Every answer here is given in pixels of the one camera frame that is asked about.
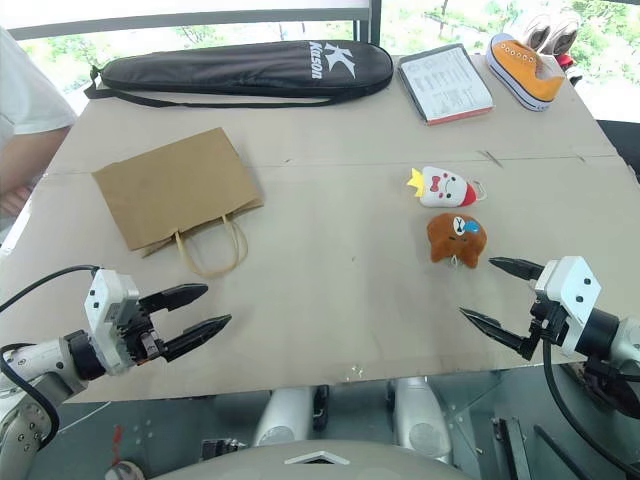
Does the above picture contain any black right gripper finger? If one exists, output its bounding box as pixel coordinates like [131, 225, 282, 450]
[488, 256, 545, 287]
[458, 307, 544, 361]

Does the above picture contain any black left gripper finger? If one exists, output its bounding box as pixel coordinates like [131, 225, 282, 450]
[138, 283, 210, 317]
[160, 313, 233, 364]

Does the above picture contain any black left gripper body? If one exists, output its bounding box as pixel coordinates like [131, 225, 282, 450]
[113, 295, 169, 365]

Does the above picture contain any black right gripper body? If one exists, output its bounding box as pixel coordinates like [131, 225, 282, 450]
[527, 292, 574, 359]

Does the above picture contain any brown paper bag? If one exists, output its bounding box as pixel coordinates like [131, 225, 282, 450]
[91, 126, 265, 280]

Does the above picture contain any black racket bag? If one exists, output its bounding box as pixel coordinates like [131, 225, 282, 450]
[82, 39, 395, 110]

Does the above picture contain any brown bear plush toy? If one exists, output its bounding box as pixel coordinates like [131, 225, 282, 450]
[425, 212, 489, 270]

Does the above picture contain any white red plush toy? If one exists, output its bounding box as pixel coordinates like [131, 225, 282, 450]
[403, 165, 489, 210]

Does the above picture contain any silver robot right leg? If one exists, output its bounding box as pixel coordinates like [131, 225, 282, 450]
[389, 377, 454, 464]

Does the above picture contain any silver robot leg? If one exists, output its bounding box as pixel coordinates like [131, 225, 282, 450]
[389, 377, 454, 464]
[252, 385, 317, 449]

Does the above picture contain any silver robot left leg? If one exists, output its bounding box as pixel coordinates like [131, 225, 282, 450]
[252, 385, 317, 449]

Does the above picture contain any silver robot torso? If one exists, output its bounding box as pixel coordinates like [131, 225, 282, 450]
[149, 438, 476, 480]

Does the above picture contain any orange canvas sneaker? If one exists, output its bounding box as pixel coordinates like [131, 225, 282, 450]
[487, 32, 566, 112]

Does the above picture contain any white booklet with red edge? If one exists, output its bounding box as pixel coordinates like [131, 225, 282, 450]
[397, 43, 495, 127]

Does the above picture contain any person in white shirt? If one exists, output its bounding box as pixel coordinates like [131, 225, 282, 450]
[0, 27, 78, 219]

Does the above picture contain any white sneaker pair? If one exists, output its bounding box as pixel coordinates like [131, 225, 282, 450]
[522, 8, 584, 57]

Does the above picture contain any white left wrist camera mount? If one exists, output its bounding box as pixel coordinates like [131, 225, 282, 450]
[83, 268, 141, 377]

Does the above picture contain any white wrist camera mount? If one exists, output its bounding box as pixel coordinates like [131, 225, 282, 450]
[83, 268, 141, 377]
[530, 255, 603, 357]

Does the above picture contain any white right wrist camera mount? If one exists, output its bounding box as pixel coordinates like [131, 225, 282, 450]
[530, 255, 603, 357]

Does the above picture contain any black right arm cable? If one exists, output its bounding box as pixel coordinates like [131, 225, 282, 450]
[542, 334, 640, 479]

